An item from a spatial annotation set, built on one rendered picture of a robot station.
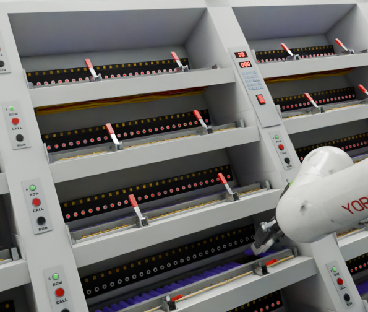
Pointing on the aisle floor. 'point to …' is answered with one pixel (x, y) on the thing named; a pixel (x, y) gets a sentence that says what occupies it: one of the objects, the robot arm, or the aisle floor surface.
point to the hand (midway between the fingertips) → (262, 244)
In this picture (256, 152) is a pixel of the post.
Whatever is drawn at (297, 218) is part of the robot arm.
